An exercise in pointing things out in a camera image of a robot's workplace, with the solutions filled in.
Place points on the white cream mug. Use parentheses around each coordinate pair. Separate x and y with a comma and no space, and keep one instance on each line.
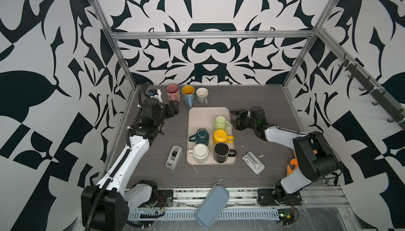
(198,154)

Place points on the black mug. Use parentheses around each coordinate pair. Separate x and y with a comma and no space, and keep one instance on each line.
(222,152)

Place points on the dark green mug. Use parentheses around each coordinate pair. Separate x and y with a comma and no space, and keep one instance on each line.
(201,137)

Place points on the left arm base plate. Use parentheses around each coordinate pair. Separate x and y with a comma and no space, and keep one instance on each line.
(159,197)

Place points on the grey ceramic mug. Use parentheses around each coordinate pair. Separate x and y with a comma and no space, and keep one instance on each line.
(202,94)

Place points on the yellow mug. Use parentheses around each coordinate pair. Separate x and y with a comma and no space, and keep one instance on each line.
(221,135)

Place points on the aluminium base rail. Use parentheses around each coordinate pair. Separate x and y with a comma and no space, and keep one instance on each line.
(246,197)

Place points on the wall hook rack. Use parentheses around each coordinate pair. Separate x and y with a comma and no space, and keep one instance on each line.
(370,86)

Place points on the light green mug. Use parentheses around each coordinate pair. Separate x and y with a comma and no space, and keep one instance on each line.
(222,123)

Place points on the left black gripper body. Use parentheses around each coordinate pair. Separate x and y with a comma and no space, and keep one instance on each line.
(166,112)

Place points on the pink ceramic mug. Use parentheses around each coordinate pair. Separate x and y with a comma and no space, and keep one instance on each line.
(173,92)

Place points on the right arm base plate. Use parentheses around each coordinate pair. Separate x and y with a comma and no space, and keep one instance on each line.
(269,197)

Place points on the orange shark plush toy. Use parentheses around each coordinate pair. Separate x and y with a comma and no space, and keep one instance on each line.
(292,164)

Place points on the light blue butterfly mug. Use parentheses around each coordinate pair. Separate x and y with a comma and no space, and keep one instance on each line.
(188,95)

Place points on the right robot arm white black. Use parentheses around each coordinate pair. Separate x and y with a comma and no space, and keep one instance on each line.
(327,160)

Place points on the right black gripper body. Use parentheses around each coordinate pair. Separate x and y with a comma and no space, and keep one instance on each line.
(244,121)

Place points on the beige serving tray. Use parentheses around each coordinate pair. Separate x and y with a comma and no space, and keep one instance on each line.
(204,117)

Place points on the green circuit board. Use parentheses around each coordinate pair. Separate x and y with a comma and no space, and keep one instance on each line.
(287,216)

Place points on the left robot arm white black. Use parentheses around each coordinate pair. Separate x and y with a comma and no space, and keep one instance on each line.
(106,206)

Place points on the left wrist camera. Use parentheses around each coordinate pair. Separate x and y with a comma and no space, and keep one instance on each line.
(155,93)

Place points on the blue-grey pencil case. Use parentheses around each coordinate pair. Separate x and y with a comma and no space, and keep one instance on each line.
(213,205)

